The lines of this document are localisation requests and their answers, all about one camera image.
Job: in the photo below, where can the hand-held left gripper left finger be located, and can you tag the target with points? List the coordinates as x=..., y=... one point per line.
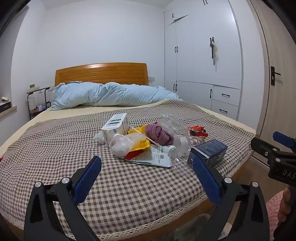
x=89, y=178

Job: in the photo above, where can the black box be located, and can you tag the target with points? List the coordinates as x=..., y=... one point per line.
x=5, y=106

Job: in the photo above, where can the small crumpled white plastic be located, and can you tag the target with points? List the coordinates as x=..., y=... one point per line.
x=100, y=138

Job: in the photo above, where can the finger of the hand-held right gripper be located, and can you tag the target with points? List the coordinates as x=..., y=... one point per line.
x=283, y=138
x=262, y=146

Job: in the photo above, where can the clear plastic clamshell container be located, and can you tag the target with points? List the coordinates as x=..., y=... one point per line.
x=173, y=125

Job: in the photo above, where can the white printed pouch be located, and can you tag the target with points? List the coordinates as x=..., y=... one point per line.
x=152, y=157

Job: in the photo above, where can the pale hanging bag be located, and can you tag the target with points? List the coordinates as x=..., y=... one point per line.
x=215, y=52

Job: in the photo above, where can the dark blue box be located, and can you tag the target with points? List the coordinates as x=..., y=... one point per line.
x=209, y=150

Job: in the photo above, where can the windowsill clutter pile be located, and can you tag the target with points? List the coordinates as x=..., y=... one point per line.
x=4, y=98

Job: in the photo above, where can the person's right hand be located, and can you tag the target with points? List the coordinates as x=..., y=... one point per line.
x=288, y=206

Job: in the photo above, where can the brown checkered blanket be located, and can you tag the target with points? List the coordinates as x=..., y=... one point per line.
x=57, y=148

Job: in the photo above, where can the black metal bedside table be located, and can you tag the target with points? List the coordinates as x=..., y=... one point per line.
x=39, y=91

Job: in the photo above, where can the small purple item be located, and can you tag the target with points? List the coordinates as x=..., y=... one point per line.
x=41, y=107

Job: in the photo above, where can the yellow snack bag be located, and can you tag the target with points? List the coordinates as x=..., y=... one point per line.
x=140, y=139

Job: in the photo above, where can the light wooden door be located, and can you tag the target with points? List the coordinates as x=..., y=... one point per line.
x=277, y=46

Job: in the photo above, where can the white plastic bag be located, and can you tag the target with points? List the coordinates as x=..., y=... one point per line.
x=120, y=144

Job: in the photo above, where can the small red wrapper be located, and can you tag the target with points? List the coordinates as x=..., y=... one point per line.
x=131, y=154

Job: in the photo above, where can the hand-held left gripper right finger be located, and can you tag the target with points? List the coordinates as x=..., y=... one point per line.
x=205, y=180

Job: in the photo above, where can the mauve towel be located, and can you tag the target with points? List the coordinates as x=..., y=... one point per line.
x=159, y=134

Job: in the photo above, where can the white wardrobe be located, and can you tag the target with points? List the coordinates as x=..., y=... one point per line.
x=198, y=58

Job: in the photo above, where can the red snack bag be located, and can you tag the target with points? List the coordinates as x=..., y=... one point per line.
x=196, y=131

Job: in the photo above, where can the wooden bed with checkered cover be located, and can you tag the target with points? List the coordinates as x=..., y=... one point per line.
x=101, y=74

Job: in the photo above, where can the white printed carton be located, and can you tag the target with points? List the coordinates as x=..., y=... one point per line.
x=115, y=129

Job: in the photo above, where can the clear plastic bottle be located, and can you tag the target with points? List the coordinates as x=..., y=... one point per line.
x=187, y=142

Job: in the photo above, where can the light blue duvet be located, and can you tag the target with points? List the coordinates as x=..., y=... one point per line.
x=111, y=93

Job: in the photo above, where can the pale plastic straw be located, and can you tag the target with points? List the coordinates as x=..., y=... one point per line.
x=143, y=135

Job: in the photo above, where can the white wall socket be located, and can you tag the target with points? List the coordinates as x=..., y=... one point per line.
x=151, y=78

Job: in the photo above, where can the pink fluffy pajamas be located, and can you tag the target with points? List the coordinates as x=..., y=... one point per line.
x=272, y=206

